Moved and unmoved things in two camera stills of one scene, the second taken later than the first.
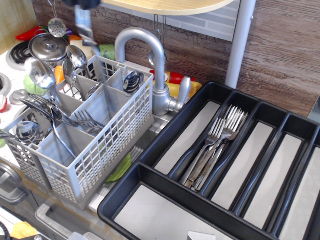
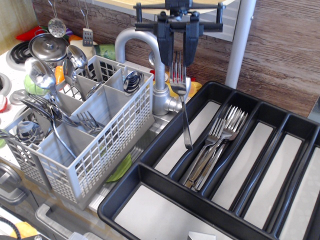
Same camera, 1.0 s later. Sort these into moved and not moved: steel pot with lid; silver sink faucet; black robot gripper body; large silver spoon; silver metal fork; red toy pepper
Moved: black robot gripper body; silver metal fork
Not moved: silver sink faucet; red toy pepper; steel pot with lid; large silver spoon
